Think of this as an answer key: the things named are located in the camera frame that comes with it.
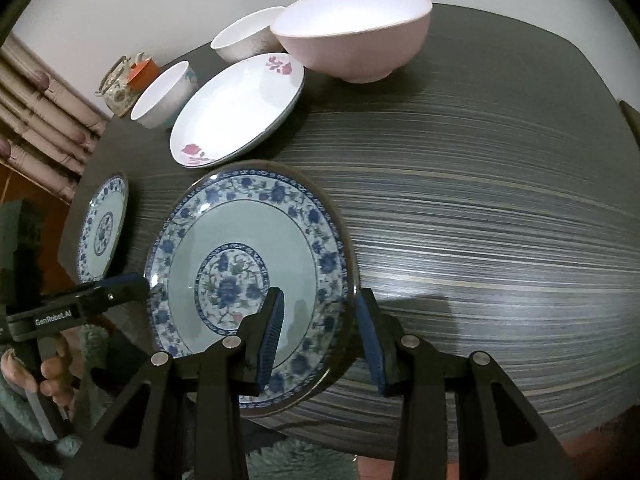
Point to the person's green fleece clothing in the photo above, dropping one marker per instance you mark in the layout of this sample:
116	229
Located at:
300	460

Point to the beige patterned curtain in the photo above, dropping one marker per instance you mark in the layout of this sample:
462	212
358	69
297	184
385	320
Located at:
40	110

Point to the large blue floral plate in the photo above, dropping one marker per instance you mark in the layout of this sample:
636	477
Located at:
240	230

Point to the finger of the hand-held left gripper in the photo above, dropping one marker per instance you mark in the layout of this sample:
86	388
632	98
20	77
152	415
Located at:
125	278
125	296

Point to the small blue floral plate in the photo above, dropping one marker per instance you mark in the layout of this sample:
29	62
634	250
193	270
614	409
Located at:
105	220

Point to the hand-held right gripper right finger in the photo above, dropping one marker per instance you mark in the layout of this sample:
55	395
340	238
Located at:
372	350

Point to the person's left hand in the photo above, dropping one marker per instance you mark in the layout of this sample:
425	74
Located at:
52	377

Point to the orange lidded tea cup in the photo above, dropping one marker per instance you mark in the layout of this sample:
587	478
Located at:
142	74

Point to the white bowl with rabbit print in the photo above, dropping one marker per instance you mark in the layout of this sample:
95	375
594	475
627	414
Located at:
245	40

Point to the floral ceramic teapot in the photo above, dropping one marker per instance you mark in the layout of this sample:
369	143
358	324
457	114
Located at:
117	96

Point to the white plate with pink flowers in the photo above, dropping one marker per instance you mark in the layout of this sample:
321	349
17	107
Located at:
235	110

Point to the small white floral bowl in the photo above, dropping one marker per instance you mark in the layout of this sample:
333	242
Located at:
160	92

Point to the brown wooden door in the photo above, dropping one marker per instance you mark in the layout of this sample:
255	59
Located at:
20	185

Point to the large pink bowl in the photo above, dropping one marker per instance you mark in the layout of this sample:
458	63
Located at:
350	25

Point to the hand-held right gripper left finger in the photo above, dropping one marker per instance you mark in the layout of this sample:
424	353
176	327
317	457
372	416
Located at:
270	340

